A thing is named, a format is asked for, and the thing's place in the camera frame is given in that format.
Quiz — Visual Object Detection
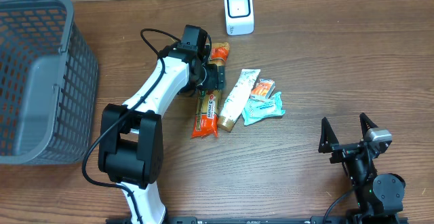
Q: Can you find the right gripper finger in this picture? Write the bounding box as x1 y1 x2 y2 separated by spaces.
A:
318 117 339 153
359 113 377 137

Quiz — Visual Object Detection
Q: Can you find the orange spaghetti packet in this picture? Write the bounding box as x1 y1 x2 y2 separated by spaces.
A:
191 42 231 138

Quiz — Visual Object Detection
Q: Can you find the white cream tube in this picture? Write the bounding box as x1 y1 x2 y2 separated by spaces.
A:
217 69 260 132

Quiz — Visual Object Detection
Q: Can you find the teal wet wipes pack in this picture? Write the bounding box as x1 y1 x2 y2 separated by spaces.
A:
241 92 285 126

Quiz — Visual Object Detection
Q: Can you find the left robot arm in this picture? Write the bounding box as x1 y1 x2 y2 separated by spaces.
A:
97 25 225 223

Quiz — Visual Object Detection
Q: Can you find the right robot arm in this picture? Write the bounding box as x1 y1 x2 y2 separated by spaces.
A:
318 113 408 224

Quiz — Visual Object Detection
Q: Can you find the white barcode scanner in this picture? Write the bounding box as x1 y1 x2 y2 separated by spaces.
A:
224 0 254 36

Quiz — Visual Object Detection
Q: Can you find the grey plastic mesh basket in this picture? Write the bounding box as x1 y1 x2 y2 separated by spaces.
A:
1 0 99 165

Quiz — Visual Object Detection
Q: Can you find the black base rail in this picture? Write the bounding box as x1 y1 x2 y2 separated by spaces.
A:
105 215 410 224

